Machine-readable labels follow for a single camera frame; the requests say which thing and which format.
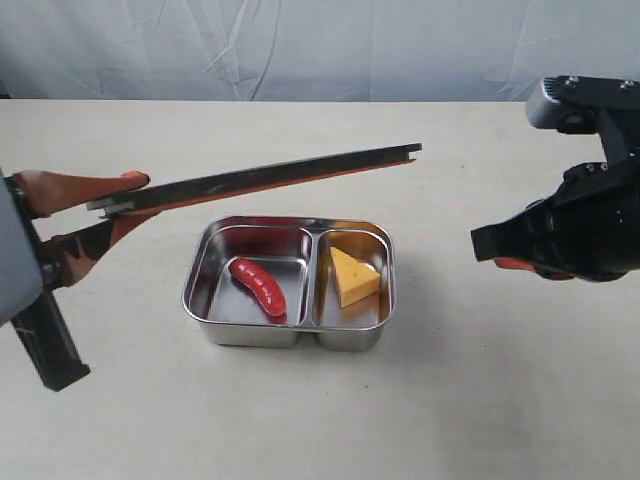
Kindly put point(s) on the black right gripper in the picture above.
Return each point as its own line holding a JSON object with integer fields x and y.
{"x": 589, "y": 227}

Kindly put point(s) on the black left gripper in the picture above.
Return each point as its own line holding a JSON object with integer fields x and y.
{"x": 41, "y": 327}

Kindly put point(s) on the black lid with orange seal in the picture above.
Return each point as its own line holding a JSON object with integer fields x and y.
{"x": 156, "y": 199}

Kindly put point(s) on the yellow cheese wedge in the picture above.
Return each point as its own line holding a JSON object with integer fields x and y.
{"x": 355, "y": 280}

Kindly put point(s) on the red sausage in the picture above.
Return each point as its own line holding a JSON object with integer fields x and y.
{"x": 262, "y": 285}

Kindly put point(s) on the white wrinkled backdrop cloth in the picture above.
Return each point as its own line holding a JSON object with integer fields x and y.
{"x": 353, "y": 51}

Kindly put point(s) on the steel two-compartment lunch tray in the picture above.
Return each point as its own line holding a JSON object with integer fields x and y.
{"x": 297, "y": 253}

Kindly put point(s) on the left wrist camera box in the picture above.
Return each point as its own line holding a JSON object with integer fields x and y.
{"x": 21, "y": 278}

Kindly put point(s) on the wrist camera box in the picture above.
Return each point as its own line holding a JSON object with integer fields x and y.
{"x": 21, "y": 278}
{"x": 573, "y": 104}

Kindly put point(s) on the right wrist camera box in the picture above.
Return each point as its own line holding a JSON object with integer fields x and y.
{"x": 573, "y": 104}

